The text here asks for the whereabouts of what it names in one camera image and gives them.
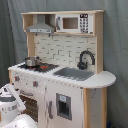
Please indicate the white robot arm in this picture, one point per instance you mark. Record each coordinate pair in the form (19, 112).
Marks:
(11, 110)

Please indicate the wooden toy kitchen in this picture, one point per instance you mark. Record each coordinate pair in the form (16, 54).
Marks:
(63, 49)

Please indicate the grey toy sink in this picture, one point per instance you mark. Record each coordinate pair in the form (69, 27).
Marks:
(74, 74)

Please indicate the black toy faucet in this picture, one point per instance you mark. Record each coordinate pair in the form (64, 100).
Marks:
(83, 65)

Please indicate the black toy stovetop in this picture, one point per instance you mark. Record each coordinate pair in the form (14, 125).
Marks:
(42, 67)

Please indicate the small metal pot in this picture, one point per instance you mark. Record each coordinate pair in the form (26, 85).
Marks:
(32, 61)

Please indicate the red right oven knob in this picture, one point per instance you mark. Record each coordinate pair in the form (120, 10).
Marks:
(35, 83)

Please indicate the red oven knob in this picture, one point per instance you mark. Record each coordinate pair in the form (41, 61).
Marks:
(35, 83)
(16, 78)

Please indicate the white cabinet door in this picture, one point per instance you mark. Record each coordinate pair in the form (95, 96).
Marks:
(65, 106)

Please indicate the toy microwave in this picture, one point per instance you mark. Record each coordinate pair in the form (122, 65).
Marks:
(72, 23)

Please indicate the grey range hood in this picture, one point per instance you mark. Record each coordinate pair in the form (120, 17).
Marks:
(41, 26)

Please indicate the toy oven door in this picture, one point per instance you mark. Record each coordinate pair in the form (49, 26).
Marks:
(30, 100)

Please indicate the red left oven knob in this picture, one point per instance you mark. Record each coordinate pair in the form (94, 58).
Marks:
(16, 78)

